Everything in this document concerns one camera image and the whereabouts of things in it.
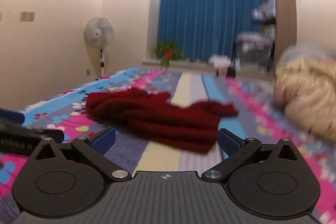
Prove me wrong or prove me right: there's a wooden shelf unit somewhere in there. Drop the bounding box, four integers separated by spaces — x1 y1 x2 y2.
252 0 297 75

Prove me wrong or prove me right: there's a dark red knit sweater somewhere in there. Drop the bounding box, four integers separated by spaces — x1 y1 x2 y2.
85 87 239 153

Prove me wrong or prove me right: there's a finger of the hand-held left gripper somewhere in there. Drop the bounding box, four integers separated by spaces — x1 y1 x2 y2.
0 108 25 125
0 119 65 144

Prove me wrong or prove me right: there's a clear plastic storage box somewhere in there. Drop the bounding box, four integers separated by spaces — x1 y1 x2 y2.
234 32 273 75

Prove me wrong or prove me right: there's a white clothes pile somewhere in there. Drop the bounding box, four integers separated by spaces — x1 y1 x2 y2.
209 54 231 68

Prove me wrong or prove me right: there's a cream windowsill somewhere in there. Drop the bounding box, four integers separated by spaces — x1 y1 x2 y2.
143 59 273 80

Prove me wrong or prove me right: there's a floral striped fleece blanket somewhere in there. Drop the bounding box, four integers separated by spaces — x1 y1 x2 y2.
0 68 336 224

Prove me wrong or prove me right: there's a white pedestal fan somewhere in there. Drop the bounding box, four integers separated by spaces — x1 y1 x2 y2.
84 17 115 77

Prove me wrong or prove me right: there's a potted green plant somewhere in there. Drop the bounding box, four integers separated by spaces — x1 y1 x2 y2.
154 42 183 68

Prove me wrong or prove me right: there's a grey pillow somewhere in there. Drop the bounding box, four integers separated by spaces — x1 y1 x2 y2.
278 44 336 64

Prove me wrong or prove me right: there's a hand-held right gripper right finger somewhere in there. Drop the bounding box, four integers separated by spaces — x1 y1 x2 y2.
202 128 306 184

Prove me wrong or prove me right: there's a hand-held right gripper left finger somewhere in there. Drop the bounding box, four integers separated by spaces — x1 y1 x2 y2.
28 126 132 183

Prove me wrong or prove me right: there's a blue curtain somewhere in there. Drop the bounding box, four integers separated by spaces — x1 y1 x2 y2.
157 0 263 62

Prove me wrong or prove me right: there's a cream star print duvet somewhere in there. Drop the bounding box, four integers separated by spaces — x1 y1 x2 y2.
273 56 336 143

